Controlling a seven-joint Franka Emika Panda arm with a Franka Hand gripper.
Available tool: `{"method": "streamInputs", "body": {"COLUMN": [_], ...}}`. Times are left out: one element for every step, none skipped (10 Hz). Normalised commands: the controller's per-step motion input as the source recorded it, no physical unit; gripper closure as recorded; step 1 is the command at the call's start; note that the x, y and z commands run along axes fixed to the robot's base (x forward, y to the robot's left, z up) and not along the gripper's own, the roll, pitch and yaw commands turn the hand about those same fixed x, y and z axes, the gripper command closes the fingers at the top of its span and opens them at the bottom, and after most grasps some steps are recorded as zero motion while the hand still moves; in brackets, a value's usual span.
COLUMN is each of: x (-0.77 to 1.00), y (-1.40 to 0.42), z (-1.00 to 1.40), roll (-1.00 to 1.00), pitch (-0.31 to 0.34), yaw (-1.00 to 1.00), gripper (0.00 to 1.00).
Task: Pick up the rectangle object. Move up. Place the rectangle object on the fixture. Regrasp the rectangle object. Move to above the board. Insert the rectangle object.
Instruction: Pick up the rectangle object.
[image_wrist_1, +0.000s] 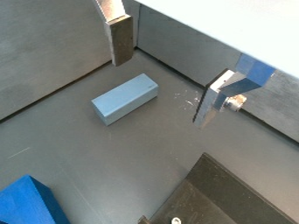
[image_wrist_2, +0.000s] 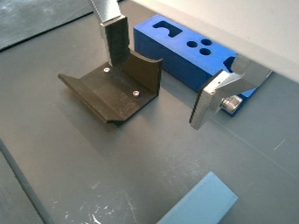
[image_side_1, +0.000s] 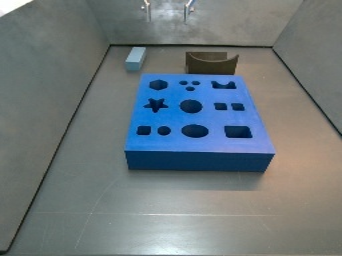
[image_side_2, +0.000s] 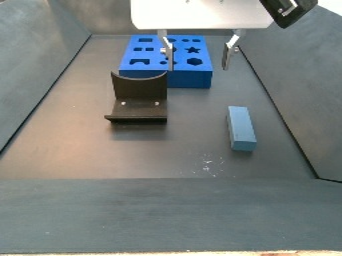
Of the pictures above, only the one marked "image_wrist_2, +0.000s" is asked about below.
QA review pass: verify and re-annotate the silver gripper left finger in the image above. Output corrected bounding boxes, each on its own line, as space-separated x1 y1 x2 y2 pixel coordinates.
89 0 129 67

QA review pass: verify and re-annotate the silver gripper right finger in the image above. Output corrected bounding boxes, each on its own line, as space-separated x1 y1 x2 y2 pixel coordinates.
189 54 272 130

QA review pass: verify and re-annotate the light blue rectangular block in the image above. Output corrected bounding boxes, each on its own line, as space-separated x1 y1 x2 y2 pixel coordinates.
156 171 239 224

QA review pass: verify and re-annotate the blue foam shape board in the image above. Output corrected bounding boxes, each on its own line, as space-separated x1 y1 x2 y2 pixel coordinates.
133 13 257 117

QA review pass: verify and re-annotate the black curved fixture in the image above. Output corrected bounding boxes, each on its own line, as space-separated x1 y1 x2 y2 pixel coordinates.
58 51 163 124

